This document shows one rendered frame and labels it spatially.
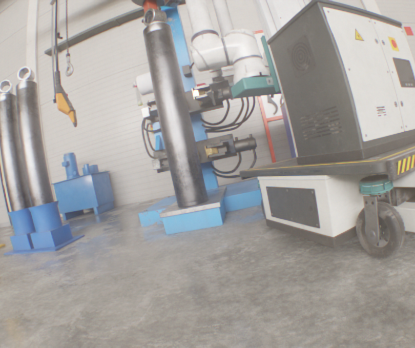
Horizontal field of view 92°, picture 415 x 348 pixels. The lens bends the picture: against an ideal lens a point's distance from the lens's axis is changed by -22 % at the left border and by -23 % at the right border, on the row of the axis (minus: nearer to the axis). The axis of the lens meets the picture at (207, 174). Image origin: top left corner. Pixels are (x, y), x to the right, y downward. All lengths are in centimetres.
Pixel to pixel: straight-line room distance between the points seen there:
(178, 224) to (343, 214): 110
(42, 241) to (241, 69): 197
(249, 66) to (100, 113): 384
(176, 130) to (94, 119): 332
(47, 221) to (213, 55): 178
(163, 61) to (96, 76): 333
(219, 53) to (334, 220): 91
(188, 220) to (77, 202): 280
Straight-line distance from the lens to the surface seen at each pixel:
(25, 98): 247
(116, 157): 459
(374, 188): 78
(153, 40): 190
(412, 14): 631
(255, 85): 123
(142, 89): 324
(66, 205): 437
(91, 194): 404
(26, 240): 249
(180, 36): 286
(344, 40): 87
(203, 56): 131
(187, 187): 167
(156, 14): 204
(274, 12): 138
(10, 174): 256
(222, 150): 202
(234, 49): 131
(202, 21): 145
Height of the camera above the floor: 40
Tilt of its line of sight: 3 degrees down
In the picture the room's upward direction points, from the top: 12 degrees counter-clockwise
